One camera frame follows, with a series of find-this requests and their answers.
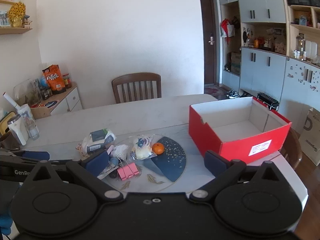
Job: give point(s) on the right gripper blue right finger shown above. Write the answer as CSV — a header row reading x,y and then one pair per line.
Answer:
x,y
215,164

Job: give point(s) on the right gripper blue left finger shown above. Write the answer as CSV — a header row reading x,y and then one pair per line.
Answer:
x,y
96,163

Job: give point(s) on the tissue pack white green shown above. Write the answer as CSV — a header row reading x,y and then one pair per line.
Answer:
x,y
97,140

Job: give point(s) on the pink binder clip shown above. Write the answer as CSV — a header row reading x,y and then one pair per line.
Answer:
x,y
128,171

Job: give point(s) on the white paper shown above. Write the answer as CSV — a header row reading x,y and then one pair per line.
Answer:
x,y
120,152

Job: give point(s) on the bread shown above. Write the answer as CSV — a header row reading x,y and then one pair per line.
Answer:
x,y
142,148

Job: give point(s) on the orange mandarin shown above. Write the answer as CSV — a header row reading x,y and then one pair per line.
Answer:
x,y
158,148

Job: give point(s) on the small blue label bottle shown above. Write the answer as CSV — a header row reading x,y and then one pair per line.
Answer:
x,y
115,164

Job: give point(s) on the brown mug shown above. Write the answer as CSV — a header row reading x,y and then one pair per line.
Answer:
x,y
8,141

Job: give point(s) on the clear drinking glass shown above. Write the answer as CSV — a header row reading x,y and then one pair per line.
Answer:
x,y
32,129

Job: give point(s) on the white thermos cup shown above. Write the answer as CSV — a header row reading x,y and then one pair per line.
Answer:
x,y
18,129

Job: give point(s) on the red cardboard box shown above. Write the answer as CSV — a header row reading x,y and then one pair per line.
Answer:
x,y
242,128

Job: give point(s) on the illustrated white cup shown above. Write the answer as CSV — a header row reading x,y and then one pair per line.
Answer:
x,y
26,114

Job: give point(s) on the white side cabinet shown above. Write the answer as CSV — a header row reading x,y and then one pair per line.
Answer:
x,y
68,101

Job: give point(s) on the black shoe rack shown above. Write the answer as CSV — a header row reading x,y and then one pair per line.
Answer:
x,y
272,103

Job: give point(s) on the brown wooden chair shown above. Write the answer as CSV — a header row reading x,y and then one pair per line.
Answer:
x,y
137,87

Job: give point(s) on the red lid jar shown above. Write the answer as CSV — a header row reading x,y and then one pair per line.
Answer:
x,y
67,80

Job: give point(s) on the brown paper carton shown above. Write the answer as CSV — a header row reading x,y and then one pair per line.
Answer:
x,y
310,137

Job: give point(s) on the orange snack bag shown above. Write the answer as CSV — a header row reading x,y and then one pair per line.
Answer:
x,y
54,79

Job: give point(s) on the golden figurine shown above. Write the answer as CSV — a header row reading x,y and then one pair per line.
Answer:
x,y
16,15

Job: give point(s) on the dark wooden door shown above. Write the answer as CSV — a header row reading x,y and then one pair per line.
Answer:
x,y
209,40

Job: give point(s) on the wooden wall shelf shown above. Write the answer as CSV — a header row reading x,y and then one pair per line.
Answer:
x,y
11,31

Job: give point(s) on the grey wall cabinet unit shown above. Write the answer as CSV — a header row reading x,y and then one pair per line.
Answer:
x,y
271,47

